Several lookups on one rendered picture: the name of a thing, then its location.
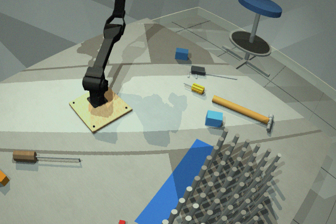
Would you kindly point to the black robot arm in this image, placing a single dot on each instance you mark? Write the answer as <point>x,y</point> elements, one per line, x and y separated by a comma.
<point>94,80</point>

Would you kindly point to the orange rectangular bar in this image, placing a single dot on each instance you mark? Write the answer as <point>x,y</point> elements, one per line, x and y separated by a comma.
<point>3,178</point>

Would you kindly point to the blue flat strip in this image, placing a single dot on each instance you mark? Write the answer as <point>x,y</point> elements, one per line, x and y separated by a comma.
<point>166,199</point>

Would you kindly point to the hammer with orange handle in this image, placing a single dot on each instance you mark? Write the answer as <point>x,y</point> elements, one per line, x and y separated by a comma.
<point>244,111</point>

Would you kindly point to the blue cube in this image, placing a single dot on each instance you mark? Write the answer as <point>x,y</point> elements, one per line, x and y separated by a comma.
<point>181,53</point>
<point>214,118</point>

